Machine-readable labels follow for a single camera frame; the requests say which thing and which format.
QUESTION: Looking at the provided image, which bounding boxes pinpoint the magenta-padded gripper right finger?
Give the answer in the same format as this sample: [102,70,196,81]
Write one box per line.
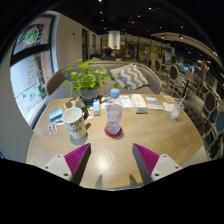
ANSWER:
[131,142,183,186]

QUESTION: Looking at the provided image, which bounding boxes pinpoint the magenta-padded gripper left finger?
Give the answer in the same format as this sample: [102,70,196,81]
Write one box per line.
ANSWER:
[41,142,92,186]

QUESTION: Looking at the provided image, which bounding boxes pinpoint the clear blue-capped water bottle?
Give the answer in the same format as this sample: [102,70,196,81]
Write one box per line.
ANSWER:
[105,87,125,136]

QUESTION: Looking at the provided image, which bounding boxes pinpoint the pill blister pack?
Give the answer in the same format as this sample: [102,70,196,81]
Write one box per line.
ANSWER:
[47,122,59,136]

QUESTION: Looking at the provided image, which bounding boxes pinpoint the flat round red coaster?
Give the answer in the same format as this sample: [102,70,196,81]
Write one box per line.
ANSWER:
[103,125,124,139]

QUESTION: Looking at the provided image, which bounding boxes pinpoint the blue white striped packet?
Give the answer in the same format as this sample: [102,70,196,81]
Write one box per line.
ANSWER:
[48,106,64,123]

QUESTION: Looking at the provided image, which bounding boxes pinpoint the white paper slips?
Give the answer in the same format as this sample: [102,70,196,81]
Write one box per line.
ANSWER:
[147,103,166,112]

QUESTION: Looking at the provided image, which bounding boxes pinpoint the clear plastic cup with straw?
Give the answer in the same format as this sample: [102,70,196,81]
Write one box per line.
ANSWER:
[169,94,188,121]

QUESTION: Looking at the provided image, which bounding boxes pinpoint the white napkin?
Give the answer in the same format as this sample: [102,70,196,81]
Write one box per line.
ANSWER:
[162,101,176,113]

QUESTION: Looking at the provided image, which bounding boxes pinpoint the small blue white carton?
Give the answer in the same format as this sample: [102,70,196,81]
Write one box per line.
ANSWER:
[92,98,102,117]

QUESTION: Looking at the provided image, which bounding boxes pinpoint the white and orange box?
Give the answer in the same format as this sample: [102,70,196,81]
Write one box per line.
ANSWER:
[130,93,149,114]

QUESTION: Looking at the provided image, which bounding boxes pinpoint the small white blue box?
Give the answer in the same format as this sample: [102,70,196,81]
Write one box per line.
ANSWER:
[145,96,159,105]

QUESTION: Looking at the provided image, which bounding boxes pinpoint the white printed leaflet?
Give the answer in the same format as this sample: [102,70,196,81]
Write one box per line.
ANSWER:
[101,94,134,109]

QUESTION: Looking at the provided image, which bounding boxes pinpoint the grey tufted armchair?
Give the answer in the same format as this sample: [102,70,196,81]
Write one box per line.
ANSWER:
[181,99,208,138]

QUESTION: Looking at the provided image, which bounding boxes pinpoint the yellow card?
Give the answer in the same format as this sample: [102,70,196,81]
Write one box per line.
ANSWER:
[163,95,176,103]

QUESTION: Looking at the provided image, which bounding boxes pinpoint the grey curved sofa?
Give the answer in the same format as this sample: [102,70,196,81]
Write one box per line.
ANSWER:
[44,60,163,104]

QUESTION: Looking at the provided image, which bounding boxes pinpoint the green potted plant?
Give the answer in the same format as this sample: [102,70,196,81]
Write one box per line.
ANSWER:
[62,58,120,104]

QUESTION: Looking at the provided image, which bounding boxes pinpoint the group of dining chairs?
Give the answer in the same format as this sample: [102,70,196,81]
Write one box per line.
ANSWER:
[151,56,224,161]

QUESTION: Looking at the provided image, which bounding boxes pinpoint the grey white chevron cushion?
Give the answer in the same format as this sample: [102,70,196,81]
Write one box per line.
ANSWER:
[109,63,150,91]

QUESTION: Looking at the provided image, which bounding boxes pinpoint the person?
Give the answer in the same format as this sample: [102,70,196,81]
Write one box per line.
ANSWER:
[99,46,117,62]

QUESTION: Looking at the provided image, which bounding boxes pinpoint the black-framed food poster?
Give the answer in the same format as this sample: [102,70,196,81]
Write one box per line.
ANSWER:
[11,16,54,56]

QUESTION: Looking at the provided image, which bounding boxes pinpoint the group of ceiling lights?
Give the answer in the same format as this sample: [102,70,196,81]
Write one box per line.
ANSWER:
[96,0,218,58]

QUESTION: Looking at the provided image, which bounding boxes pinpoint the white mug with black handle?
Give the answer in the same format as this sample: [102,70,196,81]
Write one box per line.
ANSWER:
[61,106,90,140]

